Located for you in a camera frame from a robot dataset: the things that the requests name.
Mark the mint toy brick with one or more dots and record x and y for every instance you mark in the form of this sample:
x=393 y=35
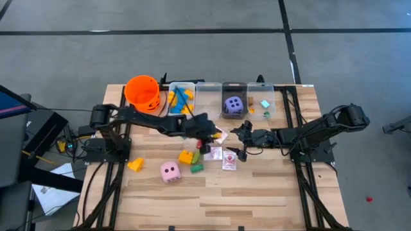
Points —
x=265 y=104

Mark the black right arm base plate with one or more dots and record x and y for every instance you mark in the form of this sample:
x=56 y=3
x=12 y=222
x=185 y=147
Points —
x=321 y=157

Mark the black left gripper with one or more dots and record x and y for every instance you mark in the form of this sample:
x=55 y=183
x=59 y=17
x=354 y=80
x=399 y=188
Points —
x=200 y=128

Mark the red toy brick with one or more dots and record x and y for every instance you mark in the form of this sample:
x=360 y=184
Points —
x=199 y=143

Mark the black right table frame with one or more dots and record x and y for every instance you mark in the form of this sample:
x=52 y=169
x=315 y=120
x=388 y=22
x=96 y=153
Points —
x=304 y=199

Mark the black stand leg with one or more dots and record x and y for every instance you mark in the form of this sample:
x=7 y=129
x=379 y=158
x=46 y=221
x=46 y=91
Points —
x=398 y=126

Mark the black equipment box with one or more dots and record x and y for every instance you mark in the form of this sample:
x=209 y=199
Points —
x=41 y=125

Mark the light green toy brick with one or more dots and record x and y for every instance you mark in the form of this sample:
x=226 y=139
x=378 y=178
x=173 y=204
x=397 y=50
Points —
x=196 y=158

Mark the black table frame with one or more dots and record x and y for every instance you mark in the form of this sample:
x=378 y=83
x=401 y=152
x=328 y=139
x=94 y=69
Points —
x=304 y=199
x=114 y=199

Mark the black left table frame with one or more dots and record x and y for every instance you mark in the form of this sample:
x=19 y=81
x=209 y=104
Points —
x=114 y=199

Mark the purple foam die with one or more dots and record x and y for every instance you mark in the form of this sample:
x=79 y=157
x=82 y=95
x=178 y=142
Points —
x=233 y=106

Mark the card deck red circle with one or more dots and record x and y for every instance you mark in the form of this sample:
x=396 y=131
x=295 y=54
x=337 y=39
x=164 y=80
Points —
x=229 y=160

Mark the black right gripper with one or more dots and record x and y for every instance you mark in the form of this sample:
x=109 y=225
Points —
x=261 y=138

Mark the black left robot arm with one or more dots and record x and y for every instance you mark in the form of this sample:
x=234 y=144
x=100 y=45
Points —
x=144 y=120

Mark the large orange-yellow toy brick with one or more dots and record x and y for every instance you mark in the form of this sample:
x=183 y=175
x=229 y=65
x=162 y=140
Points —
x=186 y=157

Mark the brown toy brick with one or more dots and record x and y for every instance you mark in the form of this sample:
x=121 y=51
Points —
x=250 y=101

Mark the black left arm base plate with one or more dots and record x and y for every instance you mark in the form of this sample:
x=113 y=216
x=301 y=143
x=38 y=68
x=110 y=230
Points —
x=96 y=157

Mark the white paper sheets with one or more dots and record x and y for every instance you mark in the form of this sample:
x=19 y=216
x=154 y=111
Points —
x=54 y=199

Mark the orange pumpkin bucket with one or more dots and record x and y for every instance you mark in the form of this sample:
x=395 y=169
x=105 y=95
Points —
x=141 y=91

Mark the pink foam die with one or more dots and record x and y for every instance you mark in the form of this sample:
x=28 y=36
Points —
x=171 y=171

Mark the clear plastic bin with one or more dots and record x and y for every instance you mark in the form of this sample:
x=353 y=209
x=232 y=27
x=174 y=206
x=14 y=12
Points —
x=260 y=91
x=208 y=99

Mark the laptop with blue screen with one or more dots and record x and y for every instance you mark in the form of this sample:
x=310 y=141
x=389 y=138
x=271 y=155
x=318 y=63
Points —
x=13 y=104

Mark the long black camera mount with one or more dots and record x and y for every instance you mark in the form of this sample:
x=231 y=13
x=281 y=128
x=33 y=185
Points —
x=180 y=81

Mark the white plastic bin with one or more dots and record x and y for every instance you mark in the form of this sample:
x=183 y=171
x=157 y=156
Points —
x=181 y=84

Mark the electronics with green light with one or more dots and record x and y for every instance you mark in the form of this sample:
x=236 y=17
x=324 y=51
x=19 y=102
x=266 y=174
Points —
x=69 y=147

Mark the long blue toy brick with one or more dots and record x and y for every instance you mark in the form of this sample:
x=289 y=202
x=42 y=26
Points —
x=180 y=93

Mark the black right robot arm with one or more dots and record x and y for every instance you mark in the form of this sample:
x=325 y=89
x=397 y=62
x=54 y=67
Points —
x=314 y=128

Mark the small yellow toy brick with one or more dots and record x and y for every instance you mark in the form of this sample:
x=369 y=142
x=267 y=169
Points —
x=216 y=135

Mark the white label sticker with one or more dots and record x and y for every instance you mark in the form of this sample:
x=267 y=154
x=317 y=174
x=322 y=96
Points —
x=307 y=85

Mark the dark smoky plastic bin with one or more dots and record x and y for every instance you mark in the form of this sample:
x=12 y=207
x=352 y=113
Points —
x=234 y=88

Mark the small black bracket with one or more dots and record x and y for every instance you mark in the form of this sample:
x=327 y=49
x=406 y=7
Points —
x=260 y=78

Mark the black power adapter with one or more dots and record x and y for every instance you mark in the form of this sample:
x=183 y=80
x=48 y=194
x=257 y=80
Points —
x=85 y=130

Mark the orange-yellow wedge toy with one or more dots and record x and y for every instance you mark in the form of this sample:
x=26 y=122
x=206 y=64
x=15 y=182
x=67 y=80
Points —
x=136 y=164

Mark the dark green toy brick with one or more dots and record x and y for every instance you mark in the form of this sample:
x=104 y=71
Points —
x=196 y=168

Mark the card deck diamond print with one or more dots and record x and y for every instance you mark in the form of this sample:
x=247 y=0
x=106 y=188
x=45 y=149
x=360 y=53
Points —
x=223 y=137

